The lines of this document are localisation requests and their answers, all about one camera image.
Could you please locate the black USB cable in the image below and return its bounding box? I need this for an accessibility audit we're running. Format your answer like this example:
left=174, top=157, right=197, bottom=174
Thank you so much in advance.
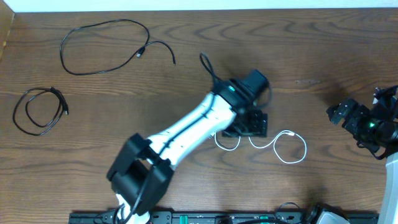
left=12, top=86, right=70, bottom=137
left=58, top=19, right=177, bottom=77

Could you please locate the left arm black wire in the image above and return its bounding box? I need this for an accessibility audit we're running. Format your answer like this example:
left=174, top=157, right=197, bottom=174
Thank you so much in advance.
left=118, top=52, right=224, bottom=224

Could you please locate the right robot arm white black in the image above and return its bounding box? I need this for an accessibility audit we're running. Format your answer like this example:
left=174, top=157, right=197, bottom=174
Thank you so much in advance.
left=326, top=85, right=397, bottom=223

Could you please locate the brown cardboard panel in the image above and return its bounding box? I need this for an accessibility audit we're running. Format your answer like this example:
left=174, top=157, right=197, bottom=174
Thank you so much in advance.
left=0, top=0, right=15, bottom=56

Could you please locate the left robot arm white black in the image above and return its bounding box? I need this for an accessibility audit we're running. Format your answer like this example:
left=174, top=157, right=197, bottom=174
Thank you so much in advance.
left=106, top=70, right=269, bottom=223

